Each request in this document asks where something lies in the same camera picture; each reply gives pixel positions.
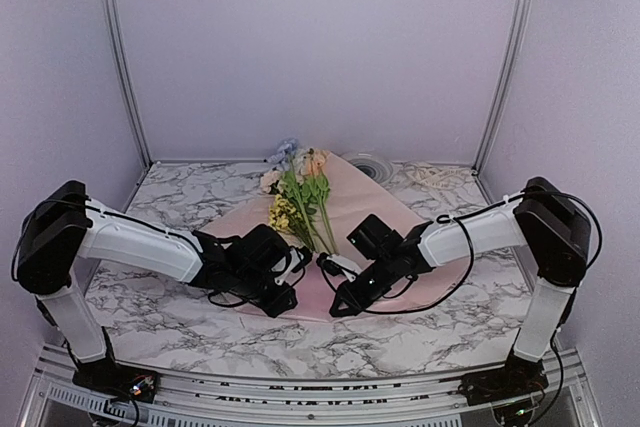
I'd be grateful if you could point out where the pink rose fake flower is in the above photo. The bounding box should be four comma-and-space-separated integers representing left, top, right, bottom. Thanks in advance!
260, 146, 341, 256

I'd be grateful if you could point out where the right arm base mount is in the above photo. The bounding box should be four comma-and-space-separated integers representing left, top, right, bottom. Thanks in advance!
457, 364, 549, 406

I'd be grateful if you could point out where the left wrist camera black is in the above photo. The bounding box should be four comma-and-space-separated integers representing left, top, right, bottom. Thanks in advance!
271, 247, 312, 286

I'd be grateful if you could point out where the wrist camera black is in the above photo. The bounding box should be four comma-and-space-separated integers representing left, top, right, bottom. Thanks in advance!
271, 247, 312, 286
316, 253, 362, 282

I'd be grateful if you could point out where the left aluminium frame post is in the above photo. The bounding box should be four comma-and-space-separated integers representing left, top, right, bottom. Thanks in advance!
102, 0, 153, 169

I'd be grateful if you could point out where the blue white fake flower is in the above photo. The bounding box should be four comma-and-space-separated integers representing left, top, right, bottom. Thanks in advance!
264, 136, 331, 253

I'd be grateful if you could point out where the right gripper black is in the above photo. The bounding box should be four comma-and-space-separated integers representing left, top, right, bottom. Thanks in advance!
330, 255, 398, 318

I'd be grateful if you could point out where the pink wrapping paper sheet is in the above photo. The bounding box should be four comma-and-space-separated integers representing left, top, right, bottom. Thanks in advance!
202, 154, 469, 323

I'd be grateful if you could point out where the yellow fake flower bunch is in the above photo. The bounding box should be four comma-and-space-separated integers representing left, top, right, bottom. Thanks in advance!
268, 194, 318, 252

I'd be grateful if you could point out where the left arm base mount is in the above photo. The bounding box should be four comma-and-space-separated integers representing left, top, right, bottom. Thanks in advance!
72, 363, 159, 403

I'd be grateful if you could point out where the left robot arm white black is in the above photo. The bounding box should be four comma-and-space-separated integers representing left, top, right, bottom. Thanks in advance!
11, 180, 312, 392

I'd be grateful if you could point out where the aluminium frame post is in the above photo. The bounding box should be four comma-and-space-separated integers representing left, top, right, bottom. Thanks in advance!
473, 0, 532, 174
102, 0, 153, 169

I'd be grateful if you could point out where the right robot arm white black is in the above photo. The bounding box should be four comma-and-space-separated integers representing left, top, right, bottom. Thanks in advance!
316, 177, 604, 395

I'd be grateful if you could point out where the beige rope bundle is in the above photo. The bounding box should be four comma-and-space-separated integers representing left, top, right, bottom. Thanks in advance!
399, 160, 481, 193

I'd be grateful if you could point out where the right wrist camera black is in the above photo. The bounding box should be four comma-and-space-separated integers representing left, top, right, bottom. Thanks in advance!
316, 253, 362, 282

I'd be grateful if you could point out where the aluminium front rail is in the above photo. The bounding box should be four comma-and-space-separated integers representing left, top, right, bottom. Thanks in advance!
17, 345, 602, 426

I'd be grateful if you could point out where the right aluminium frame post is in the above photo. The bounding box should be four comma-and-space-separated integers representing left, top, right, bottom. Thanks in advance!
473, 0, 532, 174

